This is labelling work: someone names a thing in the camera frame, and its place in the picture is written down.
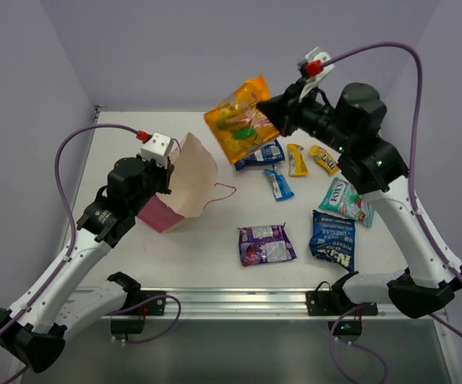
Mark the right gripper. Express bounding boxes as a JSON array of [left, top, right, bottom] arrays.
[[258, 76, 356, 157]]

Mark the pink beige paper bag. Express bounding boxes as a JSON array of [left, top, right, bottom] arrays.
[[137, 133, 219, 234]]

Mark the orange yellow snack packet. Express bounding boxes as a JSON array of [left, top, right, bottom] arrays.
[[203, 75, 279, 164]]

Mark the dark blue snack packet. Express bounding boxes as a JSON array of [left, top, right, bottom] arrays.
[[234, 139, 285, 171]]

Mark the yellow M&M snack packet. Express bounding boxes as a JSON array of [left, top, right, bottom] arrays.
[[287, 143, 308, 177]]

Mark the blue M&M snack packet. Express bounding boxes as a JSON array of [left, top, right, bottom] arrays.
[[263, 164, 295, 202]]

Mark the teal snack packet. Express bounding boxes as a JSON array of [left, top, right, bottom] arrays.
[[319, 177, 375, 228]]

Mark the purple snack packet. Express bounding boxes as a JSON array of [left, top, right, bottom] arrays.
[[237, 224, 297, 267]]

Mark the dark blue chips bag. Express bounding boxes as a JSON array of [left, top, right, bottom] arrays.
[[308, 210, 356, 272]]

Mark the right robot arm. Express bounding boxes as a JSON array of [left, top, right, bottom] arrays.
[[257, 82, 462, 318]]

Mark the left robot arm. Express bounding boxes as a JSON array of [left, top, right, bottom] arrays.
[[0, 155, 174, 373]]

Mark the left black controller box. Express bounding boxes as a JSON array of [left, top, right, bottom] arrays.
[[110, 318, 145, 339]]

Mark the black controller box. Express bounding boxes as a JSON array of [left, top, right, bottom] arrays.
[[327, 320, 363, 338], [110, 318, 145, 339]]

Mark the right black controller box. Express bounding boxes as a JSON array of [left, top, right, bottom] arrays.
[[327, 320, 363, 338]]

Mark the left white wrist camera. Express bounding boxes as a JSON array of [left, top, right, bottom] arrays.
[[139, 133, 174, 169]]

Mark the left black base bracket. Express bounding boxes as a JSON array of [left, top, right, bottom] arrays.
[[107, 272, 167, 316]]

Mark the black base bracket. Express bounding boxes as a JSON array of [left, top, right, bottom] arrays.
[[305, 275, 359, 316], [107, 272, 167, 316]]

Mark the aluminium mounting rail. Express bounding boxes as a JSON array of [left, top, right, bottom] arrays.
[[74, 286, 448, 321]]

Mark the right black base bracket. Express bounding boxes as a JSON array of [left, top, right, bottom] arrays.
[[305, 275, 359, 316]]

